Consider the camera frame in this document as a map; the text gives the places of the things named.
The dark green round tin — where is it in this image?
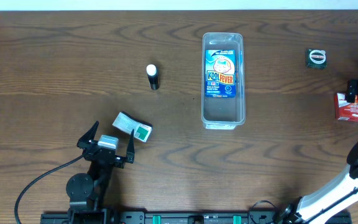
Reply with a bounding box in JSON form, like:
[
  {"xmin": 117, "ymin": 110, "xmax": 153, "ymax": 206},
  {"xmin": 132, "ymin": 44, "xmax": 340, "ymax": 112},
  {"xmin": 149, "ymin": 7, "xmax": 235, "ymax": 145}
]
[{"xmin": 305, "ymin": 49, "xmax": 327, "ymax": 70}]

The white green medicine box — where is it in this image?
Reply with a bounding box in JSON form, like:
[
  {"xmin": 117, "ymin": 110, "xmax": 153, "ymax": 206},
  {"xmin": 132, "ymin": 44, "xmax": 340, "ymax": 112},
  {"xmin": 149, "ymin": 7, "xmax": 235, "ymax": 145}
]
[{"xmin": 112, "ymin": 112, "xmax": 153, "ymax": 142}]

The clear plastic container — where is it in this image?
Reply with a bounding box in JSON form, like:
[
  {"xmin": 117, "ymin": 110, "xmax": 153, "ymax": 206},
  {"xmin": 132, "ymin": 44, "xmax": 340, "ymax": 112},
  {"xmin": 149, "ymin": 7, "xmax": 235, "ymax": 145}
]
[{"xmin": 201, "ymin": 32, "xmax": 246, "ymax": 130}]

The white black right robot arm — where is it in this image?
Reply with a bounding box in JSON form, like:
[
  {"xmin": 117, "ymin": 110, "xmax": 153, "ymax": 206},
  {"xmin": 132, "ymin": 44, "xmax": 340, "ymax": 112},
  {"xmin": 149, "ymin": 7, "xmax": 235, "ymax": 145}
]
[{"xmin": 273, "ymin": 80, "xmax": 358, "ymax": 223}]

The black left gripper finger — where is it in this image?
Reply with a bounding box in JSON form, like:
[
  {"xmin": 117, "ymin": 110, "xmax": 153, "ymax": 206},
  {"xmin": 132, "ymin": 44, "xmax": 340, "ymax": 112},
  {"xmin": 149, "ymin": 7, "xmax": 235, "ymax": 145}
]
[
  {"xmin": 126, "ymin": 130, "xmax": 135, "ymax": 164},
  {"xmin": 76, "ymin": 121, "xmax": 99, "ymax": 149}
]

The black mounting rail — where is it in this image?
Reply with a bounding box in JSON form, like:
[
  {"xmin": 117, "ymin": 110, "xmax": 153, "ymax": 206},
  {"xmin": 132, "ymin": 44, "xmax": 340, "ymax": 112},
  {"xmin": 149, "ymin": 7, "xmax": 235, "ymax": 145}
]
[{"xmin": 40, "ymin": 210, "xmax": 353, "ymax": 224}]

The dark bottle white cap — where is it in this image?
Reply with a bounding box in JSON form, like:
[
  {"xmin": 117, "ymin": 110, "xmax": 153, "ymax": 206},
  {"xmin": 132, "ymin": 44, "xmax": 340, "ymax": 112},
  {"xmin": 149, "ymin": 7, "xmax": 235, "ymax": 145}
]
[{"xmin": 146, "ymin": 64, "xmax": 159, "ymax": 90}]

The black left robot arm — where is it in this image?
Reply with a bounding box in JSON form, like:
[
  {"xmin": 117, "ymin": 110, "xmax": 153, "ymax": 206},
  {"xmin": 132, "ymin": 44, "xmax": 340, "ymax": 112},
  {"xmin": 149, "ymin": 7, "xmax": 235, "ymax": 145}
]
[{"xmin": 66, "ymin": 122, "xmax": 135, "ymax": 223}]

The blue Kool Fever box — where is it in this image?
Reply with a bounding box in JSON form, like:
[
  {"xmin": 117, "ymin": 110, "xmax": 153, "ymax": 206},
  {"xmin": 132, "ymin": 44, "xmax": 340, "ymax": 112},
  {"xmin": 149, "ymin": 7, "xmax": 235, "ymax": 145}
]
[{"xmin": 204, "ymin": 49, "xmax": 236, "ymax": 98}]

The red white small box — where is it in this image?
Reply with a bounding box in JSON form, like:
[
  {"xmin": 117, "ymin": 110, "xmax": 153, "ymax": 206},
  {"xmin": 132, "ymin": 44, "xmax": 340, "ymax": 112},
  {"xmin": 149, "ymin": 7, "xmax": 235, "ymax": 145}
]
[{"xmin": 334, "ymin": 93, "xmax": 358, "ymax": 121}]

